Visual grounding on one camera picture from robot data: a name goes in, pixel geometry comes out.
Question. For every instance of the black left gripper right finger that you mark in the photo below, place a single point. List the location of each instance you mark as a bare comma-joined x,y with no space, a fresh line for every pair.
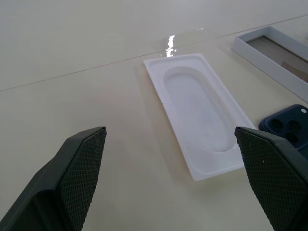
276,178

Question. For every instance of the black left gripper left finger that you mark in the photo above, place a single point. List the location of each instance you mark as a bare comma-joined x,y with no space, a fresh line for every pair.
60,178

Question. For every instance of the dark blue smartphone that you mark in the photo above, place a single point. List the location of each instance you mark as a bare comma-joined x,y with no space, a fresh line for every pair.
296,111

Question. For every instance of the white box lid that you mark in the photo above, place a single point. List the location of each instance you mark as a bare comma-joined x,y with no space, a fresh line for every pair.
264,63

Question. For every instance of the white moulded tray insert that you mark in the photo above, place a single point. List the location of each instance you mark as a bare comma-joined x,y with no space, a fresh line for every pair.
197,108

